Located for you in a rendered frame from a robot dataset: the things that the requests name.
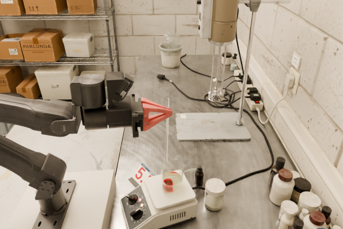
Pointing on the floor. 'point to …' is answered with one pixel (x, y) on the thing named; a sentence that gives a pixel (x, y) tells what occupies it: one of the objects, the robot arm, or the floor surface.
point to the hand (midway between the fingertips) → (168, 112)
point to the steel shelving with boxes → (50, 34)
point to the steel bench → (202, 147)
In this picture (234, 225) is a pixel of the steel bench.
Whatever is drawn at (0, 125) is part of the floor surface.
